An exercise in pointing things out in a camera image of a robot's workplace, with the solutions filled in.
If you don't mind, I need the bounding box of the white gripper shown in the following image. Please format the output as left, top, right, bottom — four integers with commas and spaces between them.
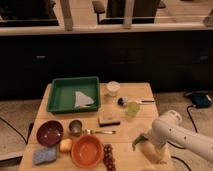
142, 142, 166, 164

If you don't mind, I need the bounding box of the green pepper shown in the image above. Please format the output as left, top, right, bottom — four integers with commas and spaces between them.
132, 134, 148, 151

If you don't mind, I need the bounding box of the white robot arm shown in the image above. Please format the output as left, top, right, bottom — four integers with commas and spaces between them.
143, 110, 213, 162

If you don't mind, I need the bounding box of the green plastic cup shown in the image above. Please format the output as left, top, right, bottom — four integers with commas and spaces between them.
126, 102, 140, 117

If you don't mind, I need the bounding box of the white paper cup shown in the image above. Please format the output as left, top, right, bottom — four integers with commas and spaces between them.
106, 81, 120, 97

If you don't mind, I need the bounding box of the small metal cup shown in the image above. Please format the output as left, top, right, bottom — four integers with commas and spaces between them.
69, 120, 82, 136

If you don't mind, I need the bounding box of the white folded paper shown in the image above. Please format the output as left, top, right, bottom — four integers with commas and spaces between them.
75, 91, 94, 108

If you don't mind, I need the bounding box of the dark grape bunch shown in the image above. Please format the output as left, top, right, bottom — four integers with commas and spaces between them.
103, 144, 116, 171

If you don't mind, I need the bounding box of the black round brush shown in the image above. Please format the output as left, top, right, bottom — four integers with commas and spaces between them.
117, 97, 154, 107

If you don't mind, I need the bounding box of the orange bowl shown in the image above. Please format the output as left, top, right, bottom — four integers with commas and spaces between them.
71, 135, 104, 169

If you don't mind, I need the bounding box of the blue black floor device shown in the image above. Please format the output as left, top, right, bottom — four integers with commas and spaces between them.
187, 92, 212, 108

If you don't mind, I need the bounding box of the metal fork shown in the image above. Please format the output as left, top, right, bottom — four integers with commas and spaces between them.
82, 129, 116, 135

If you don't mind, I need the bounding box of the blue sponge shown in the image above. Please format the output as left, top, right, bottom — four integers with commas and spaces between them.
33, 147, 57, 165

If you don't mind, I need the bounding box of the dark purple bowl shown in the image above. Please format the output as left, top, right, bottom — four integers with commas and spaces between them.
36, 120, 63, 147

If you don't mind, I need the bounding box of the green plastic tray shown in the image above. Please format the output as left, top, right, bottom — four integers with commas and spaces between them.
46, 76, 101, 114

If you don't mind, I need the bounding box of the black office chair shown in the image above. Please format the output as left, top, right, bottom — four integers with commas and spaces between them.
92, 0, 166, 25

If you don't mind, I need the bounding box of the black floor cable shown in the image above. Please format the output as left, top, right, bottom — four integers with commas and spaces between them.
166, 104, 200, 171
0, 117, 28, 145

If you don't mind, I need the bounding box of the left black floor cable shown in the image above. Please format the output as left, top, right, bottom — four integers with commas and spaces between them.
0, 117, 28, 145

